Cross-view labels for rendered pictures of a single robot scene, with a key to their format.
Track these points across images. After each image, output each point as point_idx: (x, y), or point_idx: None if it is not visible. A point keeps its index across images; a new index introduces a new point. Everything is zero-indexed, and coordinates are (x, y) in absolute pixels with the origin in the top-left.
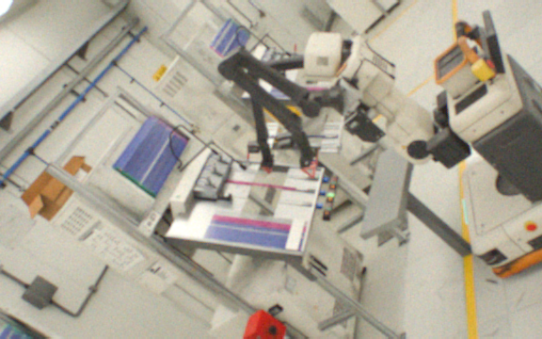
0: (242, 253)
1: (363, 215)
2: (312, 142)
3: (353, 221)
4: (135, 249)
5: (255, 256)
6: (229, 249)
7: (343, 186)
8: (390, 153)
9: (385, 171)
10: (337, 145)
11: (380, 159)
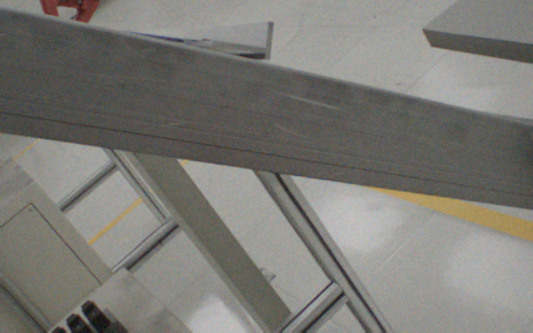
0: (269, 151)
1: (331, 296)
2: (9, 206)
3: (295, 331)
4: None
5: (364, 176)
6: (167, 97)
7: (289, 175)
8: None
9: (531, 6)
10: (268, 21)
11: (448, 24)
